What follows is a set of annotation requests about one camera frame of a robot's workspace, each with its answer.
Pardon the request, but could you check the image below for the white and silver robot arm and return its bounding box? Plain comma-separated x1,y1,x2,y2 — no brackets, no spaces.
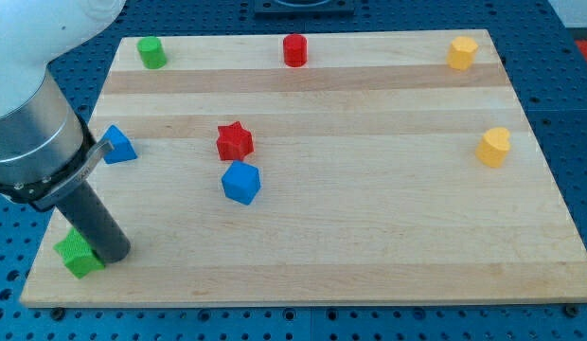
0,0,125,204

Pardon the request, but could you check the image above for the blue cube block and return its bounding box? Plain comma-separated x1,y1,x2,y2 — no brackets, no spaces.
222,160,261,206

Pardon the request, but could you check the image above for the red star block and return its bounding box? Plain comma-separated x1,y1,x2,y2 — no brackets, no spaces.
216,121,254,161

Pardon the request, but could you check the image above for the wooden board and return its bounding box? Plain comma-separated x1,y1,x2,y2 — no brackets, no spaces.
21,29,587,308

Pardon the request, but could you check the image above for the red cylinder block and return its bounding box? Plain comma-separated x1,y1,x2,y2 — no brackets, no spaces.
282,34,308,67

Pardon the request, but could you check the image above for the dark mounting plate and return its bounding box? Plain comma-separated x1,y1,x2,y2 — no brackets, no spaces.
252,0,355,15

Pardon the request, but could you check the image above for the blue triangle block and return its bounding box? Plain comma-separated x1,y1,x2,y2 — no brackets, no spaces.
103,125,137,164

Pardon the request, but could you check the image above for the green cylinder block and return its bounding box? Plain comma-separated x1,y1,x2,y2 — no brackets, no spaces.
136,36,167,69

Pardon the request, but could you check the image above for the yellow hexagon block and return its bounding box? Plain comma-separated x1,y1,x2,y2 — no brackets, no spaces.
446,36,479,71

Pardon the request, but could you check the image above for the yellow heart block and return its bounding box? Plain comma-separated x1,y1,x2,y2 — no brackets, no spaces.
474,127,511,168

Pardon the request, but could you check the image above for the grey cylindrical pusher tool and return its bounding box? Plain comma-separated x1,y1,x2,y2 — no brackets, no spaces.
56,182,131,263

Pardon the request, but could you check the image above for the green star block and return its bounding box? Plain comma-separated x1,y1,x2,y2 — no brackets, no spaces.
53,228,105,278

